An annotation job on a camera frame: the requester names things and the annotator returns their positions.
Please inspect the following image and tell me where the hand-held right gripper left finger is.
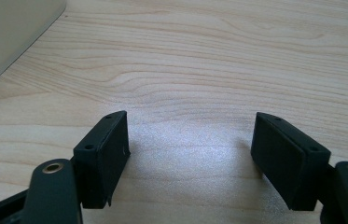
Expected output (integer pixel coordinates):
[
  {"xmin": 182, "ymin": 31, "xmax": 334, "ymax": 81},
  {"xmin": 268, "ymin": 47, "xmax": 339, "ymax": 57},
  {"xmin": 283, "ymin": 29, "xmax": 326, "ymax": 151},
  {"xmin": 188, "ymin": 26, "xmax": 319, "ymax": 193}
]
[{"xmin": 73, "ymin": 110, "xmax": 132, "ymax": 209}]

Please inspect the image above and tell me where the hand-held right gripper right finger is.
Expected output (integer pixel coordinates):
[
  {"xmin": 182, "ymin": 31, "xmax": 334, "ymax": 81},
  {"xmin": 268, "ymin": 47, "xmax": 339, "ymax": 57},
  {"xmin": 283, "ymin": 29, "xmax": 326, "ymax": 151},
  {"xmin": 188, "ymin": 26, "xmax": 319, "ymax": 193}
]
[{"xmin": 250, "ymin": 112, "xmax": 332, "ymax": 212}]

